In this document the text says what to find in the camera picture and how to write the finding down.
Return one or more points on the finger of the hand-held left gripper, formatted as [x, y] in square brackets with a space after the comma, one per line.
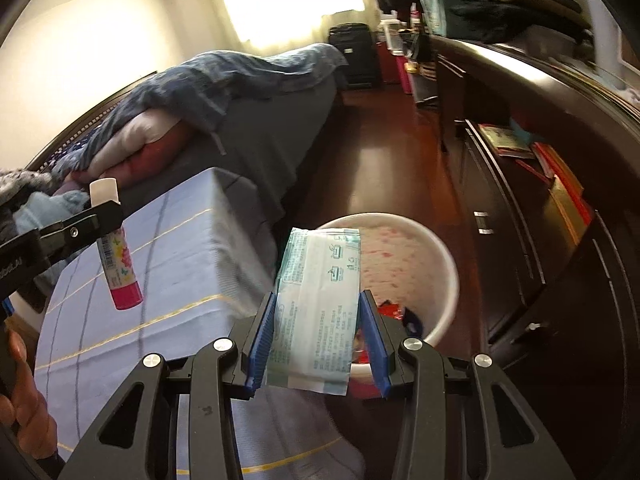
[85, 225]

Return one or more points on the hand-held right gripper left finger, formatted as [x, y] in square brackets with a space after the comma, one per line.
[262, 345]

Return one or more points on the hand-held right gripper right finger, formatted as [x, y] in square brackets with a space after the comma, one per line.
[376, 345]

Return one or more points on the dark blue snack wrapper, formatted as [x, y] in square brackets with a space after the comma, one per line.
[413, 322]

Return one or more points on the white green wipes packet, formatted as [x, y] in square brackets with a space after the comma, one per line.
[315, 310]

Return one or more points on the pink glue stick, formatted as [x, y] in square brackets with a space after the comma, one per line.
[122, 280]

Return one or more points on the white pink-speckled bin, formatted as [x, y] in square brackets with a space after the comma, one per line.
[410, 260]

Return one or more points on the person's left hand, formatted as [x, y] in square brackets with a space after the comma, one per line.
[30, 400]

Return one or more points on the light blue cloth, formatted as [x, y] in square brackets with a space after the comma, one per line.
[55, 210]

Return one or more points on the red snack wrapper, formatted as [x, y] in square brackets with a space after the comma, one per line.
[391, 310]

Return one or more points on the grey fuzzy cloth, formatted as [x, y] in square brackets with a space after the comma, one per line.
[20, 190]

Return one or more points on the blue checked tablecloth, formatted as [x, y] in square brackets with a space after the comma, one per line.
[150, 285]

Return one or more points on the dark wooden headboard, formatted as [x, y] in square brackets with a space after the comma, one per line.
[75, 125]

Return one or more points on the red pillow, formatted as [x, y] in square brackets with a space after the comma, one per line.
[160, 155]

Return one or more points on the white pillow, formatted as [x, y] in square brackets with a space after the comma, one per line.
[135, 135]

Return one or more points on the dark wooden dresser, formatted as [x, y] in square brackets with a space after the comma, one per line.
[550, 310]

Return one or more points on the bed with blue blanket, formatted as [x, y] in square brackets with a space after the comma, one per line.
[225, 80]

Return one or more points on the bed with grey sheet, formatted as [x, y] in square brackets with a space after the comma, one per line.
[280, 140]

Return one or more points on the gold flat box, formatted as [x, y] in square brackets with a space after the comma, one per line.
[570, 215]

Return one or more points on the green cover book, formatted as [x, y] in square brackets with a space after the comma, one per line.
[505, 140]

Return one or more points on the red books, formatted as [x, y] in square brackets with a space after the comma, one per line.
[560, 175]

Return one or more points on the red bag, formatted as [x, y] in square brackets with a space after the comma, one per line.
[387, 65]

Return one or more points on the black suitcase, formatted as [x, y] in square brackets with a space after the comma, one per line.
[352, 55]

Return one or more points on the white curtain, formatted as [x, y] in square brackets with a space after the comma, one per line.
[290, 0]

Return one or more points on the white plastic box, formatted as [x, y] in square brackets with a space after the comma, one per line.
[392, 35]

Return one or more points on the teal storage bag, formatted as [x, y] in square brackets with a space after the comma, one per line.
[432, 5]

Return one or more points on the dark folded clothes stack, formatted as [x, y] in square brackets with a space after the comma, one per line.
[520, 0]

